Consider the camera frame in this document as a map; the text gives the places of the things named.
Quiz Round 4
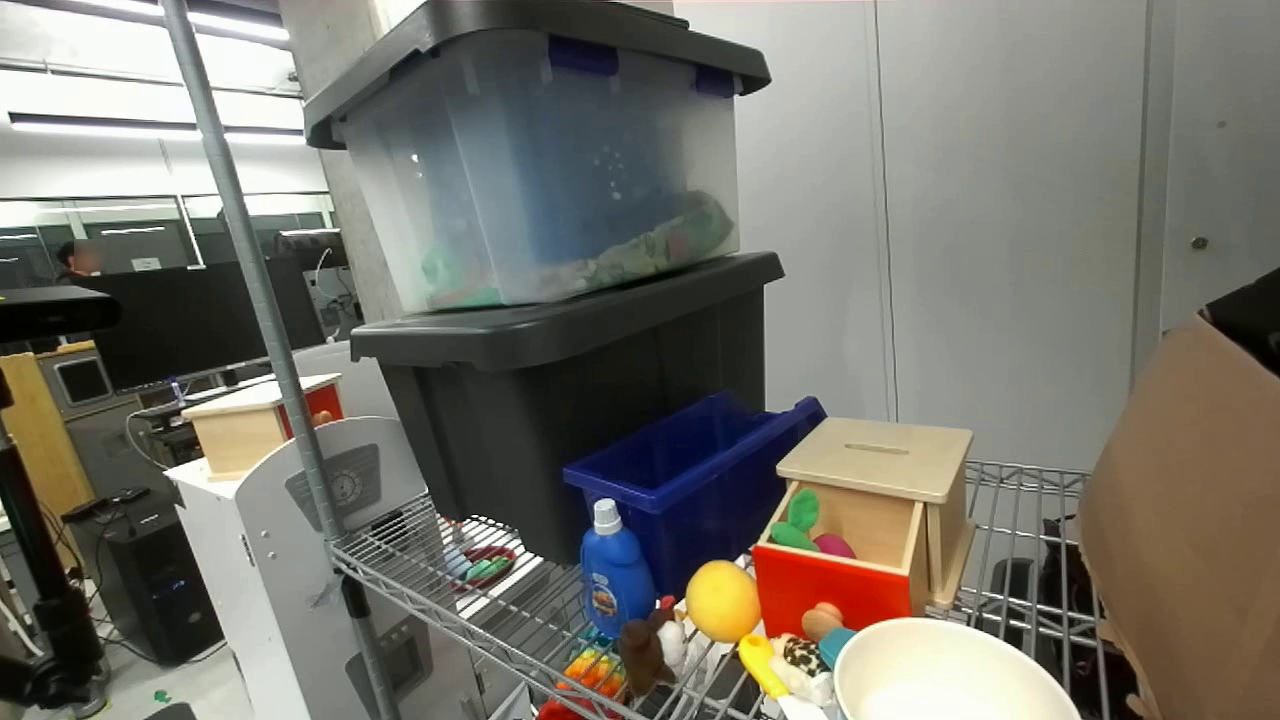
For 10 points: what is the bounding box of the blue bottle with white cap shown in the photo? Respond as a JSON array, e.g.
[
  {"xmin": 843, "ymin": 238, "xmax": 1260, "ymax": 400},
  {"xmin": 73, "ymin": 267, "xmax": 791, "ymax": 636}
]
[{"xmin": 576, "ymin": 494, "xmax": 662, "ymax": 657}]

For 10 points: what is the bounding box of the person head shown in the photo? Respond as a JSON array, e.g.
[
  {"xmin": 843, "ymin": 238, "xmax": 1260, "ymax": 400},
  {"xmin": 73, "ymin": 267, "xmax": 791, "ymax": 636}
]
[{"xmin": 55, "ymin": 236, "xmax": 110, "ymax": 282}]

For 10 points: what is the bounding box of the black storage tote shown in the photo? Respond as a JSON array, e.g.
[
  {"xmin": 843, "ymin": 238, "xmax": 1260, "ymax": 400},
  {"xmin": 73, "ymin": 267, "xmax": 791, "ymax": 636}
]
[{"xmin": 347, "ymin": 248, "xmax": 787, "ymax": 564}]

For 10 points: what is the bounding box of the small green red toy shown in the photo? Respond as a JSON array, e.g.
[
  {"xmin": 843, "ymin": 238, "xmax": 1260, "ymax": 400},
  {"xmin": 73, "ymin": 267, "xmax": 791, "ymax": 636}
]
[{"xmin": 448, "ymin": 535, "xmax": 520, "ymax": 591}]

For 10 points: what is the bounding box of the brown cardboard box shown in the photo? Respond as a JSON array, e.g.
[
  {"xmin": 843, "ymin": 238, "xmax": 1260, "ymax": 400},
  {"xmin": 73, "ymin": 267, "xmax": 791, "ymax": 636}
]
[{"xmin": 1073, "ymin": 265, "xmax": 1280, "ymax": 720}]

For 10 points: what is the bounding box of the blue plastic bin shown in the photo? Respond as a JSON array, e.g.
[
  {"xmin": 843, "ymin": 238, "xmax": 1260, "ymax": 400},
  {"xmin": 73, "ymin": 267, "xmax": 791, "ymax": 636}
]
[{"xmin": 562, "ymin": 386, "xmax": 828, "ymax": 591}]

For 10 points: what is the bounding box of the yellow toy ball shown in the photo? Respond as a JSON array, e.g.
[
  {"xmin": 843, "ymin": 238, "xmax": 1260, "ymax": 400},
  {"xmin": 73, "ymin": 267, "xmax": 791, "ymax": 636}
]
[{"xmin": 682, "ymin": 555, "xmax": 766, "ymax": 648}]

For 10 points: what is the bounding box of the black camera stand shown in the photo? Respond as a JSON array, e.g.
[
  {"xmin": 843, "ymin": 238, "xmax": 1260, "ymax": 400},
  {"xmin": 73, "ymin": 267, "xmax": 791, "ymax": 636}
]
[{"xmin": 0, "ymin": 364, "xmax": 110, "ymax": 702}]

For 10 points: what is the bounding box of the white bowl with teal band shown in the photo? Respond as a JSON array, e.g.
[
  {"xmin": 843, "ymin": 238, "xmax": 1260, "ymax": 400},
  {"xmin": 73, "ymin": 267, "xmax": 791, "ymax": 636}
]
[{"xmin": 814, "ymin": 613, "xmax": 1085, "ymax": 720}]

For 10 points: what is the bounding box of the white cabinet machine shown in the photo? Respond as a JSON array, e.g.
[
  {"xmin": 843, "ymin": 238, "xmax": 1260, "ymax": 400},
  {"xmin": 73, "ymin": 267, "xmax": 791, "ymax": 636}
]
[{"xmin": 164, "ymin": 413, "xmax": 474, "ymax": 720}]

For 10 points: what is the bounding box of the rainbow coloured toy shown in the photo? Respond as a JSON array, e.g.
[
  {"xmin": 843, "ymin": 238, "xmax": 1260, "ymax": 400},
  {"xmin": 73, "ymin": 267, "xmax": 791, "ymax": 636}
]
[{"xmin": 537, "ymin": 642, "xmax": 631, "ymax": 720}]

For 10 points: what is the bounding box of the toy knife with yellow handle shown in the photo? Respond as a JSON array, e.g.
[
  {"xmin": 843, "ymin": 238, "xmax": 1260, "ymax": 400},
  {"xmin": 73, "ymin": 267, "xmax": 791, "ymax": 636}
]
[{"xmin": 731, "ymin": 625, "xmax": 805, "ymax": 702}]

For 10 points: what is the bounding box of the metal wire shelf rack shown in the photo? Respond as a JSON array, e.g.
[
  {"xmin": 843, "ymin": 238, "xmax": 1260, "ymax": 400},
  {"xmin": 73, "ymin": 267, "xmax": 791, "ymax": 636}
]
[{"xmin": 156, "ymin": 0, "xmax": 1136, "ymax": 720}]

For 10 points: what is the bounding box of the wooden box with red drawer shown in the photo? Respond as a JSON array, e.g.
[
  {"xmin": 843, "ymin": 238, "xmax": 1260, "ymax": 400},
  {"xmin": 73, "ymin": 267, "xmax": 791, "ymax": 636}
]
[{"xmin": 748, "ymin": 413, "xmax": 980, "ymax": 642}]

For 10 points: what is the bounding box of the small wooden box red side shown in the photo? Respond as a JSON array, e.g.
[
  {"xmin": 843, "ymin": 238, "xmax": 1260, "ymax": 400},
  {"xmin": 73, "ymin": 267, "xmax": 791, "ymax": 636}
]
[{"xmin": 179, "ymin": 368, "xmax": 347, "ymax": 483}]

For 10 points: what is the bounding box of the clear storage bin black lid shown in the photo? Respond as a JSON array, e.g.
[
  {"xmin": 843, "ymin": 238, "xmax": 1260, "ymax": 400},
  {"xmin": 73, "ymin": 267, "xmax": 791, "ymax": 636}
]
[{"xmin": 299, "ymin": 0, "xmax": 778, "ymax": 318}]

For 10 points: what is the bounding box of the white black-spotted plush toy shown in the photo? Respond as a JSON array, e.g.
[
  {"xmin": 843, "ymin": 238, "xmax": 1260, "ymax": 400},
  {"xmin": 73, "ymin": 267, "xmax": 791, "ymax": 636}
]
[{"xmin": 778, "ymin": 630, "xmax": 842, "ymax": 709}]

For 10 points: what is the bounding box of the brown animal plush toy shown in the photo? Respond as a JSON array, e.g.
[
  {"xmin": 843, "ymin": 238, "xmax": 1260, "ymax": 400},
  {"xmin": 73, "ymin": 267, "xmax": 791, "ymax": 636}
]
[{"xmin": 621, "ymin": 613, "xmax": 682, "ymax": 700}]

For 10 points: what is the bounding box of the black computer tower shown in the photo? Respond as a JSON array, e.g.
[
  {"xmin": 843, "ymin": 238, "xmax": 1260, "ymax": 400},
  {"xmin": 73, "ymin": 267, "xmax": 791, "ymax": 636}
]
[{"xmin": 61, "ymin": 483, "xmax": 223, "ymax": 669}]

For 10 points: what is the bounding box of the black computer monitor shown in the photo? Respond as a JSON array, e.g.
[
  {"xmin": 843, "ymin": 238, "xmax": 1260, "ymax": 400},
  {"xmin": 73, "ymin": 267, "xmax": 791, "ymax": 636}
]
[{"xmin": 85, "ymin": 253, "xmax": 333, "ymax": 394}]

